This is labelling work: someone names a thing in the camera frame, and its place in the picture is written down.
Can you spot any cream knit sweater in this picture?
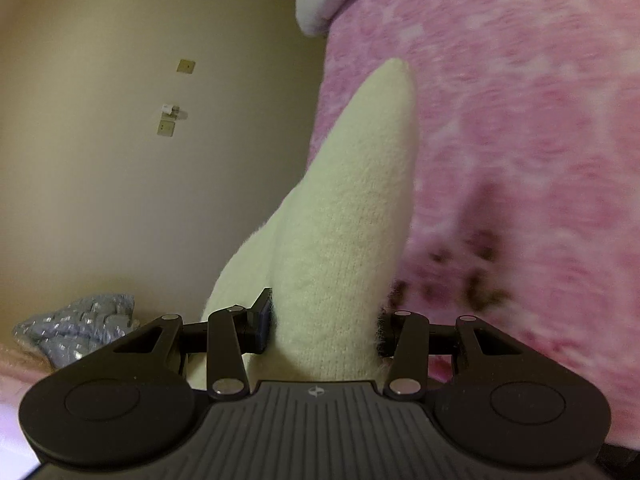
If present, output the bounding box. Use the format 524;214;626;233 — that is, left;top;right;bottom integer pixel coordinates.
187;58;418;392

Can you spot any pink floral blanket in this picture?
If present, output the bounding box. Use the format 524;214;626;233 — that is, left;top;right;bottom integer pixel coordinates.
300;0;640;461

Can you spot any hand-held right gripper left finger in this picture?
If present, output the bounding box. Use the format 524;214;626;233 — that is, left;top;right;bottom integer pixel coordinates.
112;287;275;401

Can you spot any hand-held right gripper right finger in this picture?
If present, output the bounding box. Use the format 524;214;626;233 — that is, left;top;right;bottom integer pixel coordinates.
375;310;519;399

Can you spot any light pink cloth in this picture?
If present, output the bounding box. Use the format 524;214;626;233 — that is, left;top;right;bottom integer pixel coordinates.
0;342;61;478

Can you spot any blue grey crumpled cloth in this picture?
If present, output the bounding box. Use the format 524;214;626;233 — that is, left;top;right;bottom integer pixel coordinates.
11;294;138;367

